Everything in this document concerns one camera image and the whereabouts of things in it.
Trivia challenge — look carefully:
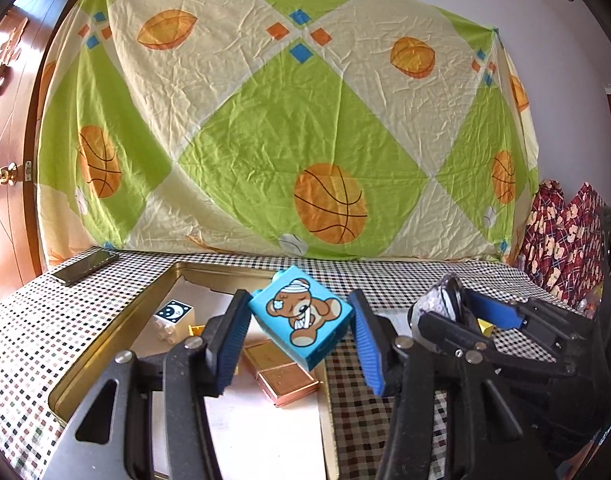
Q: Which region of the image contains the white paper tray liner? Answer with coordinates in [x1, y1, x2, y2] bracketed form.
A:
[131, 278, 327, 479]

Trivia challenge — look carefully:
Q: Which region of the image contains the checkered tablecloth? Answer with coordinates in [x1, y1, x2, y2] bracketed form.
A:
[0, 252, 572, 479]

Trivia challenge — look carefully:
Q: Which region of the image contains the yellow face toy block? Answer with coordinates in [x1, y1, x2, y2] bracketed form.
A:
[188, 325, 205, 337]

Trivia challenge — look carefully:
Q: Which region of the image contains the red plaid bear fabric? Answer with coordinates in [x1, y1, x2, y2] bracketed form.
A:
[519, 180, 605, 307]

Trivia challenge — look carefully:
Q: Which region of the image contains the yellow cube block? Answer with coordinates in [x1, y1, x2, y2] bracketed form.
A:
[477, 318, 495, 337]

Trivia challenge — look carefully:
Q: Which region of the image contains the brass door knob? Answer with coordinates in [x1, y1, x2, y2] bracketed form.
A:
[0, 162, 18, 186]

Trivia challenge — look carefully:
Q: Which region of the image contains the wooden door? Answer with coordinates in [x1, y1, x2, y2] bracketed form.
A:
[0, 0, 76, 299]

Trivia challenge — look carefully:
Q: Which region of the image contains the blue bear toy block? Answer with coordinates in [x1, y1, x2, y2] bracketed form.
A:
[248, 266, 353, 370]

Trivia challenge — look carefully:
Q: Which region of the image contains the white gold carton box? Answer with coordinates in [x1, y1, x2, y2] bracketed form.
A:
[376, 309, 412, 337]

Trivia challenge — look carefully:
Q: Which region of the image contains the copper rectangular tin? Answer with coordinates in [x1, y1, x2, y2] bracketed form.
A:
[243, 340, 319, 408]

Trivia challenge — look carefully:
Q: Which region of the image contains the gold metal tin tray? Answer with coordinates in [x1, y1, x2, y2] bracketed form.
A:
[45, 266, 350, 479]

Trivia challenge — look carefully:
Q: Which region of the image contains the black smartphone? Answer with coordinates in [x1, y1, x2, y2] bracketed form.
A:
[51, 248, 119, 286]

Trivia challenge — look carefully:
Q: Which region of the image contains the green basketball bedsheet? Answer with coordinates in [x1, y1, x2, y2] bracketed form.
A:
[38, 0, 539, 264]

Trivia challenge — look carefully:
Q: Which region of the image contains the moon picture toy block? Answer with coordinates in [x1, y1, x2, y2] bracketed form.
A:
[152, 299, 195, 346]

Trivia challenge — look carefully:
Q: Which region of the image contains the black floral hair clip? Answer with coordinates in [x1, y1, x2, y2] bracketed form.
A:
[407, 273, 479, 342]

